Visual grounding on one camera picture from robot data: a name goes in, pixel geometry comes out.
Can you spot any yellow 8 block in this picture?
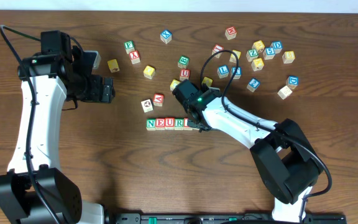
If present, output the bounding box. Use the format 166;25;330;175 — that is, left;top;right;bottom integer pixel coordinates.
282;51;295;64

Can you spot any blue X block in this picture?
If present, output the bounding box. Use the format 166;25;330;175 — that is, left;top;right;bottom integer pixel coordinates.
160;30;172;44

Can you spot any green B block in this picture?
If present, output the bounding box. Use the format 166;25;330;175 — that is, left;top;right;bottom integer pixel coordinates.
178;55;190;69

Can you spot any green R block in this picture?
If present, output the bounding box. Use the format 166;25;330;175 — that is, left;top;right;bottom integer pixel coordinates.
174;118;184;130

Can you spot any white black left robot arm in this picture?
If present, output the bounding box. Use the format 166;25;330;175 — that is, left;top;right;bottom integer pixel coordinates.
0;49;115;223

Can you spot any green F block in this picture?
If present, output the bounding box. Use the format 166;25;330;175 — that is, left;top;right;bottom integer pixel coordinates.
124;40;135;54

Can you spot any red E block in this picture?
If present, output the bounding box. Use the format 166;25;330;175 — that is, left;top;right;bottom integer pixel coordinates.
155;118;165;130

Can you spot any red Y block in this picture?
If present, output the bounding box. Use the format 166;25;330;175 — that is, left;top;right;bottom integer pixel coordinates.
129;50;140;64

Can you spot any blue d block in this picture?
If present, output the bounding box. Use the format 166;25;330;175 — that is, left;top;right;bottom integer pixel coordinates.
270;41;283;54
286;76;299;90

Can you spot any red V block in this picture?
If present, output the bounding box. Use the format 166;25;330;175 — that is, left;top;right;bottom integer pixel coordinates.
153;93;164;106

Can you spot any yellow block below Z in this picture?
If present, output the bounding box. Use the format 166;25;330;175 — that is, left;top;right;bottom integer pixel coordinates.
251;58;264;72

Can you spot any red U block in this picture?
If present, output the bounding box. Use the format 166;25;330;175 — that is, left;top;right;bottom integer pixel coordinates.
164;118;175;129

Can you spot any green N block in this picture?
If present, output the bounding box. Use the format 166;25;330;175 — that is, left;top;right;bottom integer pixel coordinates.
146;118;156;131

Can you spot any blue L block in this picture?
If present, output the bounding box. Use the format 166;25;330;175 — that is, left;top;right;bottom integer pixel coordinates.
217;65;229;78

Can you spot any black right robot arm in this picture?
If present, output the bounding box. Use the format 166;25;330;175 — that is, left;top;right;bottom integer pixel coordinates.
174;86;328;223

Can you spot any white picture block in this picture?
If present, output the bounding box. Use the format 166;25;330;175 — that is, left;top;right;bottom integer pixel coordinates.
141;99;154;113

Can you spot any red block top right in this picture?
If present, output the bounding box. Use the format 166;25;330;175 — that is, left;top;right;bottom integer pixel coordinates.
225;26;237;40

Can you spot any blue 5 block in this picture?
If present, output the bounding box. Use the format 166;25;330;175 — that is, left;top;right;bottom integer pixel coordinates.
263;47;275;60

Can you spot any red i block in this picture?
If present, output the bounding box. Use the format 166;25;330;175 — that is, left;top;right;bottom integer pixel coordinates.
212;44;224;58
183;118;193;130

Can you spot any blue T block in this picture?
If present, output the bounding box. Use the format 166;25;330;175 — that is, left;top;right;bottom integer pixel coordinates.
231;67;242;80

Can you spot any blue 2 block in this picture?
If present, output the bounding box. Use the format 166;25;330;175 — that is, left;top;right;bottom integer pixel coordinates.
247;78;260;92

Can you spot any green Z block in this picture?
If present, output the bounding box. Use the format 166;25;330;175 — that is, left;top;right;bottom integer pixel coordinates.
246;49;259;62

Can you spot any red U block spare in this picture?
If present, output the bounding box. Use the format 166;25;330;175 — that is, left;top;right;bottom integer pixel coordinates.
180;69;190;81

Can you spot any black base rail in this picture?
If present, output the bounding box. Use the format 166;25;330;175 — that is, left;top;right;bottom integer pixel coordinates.
106;213;347;224

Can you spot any blue D block upper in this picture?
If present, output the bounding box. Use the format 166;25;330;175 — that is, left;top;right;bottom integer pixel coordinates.
270;41;283;54

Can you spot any blue D block right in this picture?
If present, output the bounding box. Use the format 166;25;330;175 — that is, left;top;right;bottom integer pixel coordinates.
286;76;299;90

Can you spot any plain white block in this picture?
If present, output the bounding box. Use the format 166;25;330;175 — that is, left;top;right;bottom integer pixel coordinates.
277;86;293;100

